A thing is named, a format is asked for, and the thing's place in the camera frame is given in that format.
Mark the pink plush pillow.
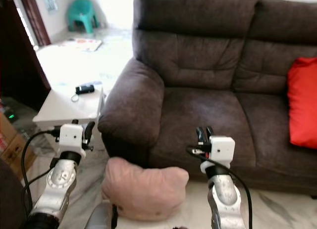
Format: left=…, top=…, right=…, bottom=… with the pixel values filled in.
left=102, top=156, right=190, bottom=222

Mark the dark brown fabric sofa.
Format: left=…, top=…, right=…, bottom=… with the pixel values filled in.
left=98, top=0, right=317, bottom=196

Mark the colourful printed floor mat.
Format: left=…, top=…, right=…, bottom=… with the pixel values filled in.
left=62, top=38, right=103, bottom=52

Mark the white side table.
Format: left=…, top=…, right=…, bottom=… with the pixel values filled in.
left=33, top=86, right=105, bottom=153

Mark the cardboard box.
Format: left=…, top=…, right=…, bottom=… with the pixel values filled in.
left=0, top=113, right=20, bottom=165

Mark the dark brown armchair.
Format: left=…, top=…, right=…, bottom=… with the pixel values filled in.
left=0, top=160, right=25, bottom=229

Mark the dark wooden door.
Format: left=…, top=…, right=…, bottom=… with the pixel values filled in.
left=0, top=0, right=51, bottom=111

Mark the green plastic chair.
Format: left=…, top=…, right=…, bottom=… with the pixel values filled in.
left=67, top=0, right=100, bottom=34

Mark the barred window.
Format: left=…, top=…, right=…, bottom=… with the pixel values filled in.
left=42, top=0, right=58, bottom=12

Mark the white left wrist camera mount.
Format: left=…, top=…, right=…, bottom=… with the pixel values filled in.
left=58, top=123, right=86, bottom=151

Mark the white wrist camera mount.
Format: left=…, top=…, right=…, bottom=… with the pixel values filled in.
left=200, top=136, right=236, bottom=174
left=58, top=123, right=86, bottom=151

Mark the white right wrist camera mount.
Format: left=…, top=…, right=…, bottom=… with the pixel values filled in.
left=200, top=136, right=236, bottom=174

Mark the black device with strap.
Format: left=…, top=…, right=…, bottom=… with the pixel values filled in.
left=71, top=83, right=96, bottom=102

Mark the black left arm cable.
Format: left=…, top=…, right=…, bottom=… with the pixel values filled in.
left=21, top=129, right=62, bottom=220

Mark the brown door frame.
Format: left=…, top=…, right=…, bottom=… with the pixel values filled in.
left=19, top=0, right=52, bottom=46

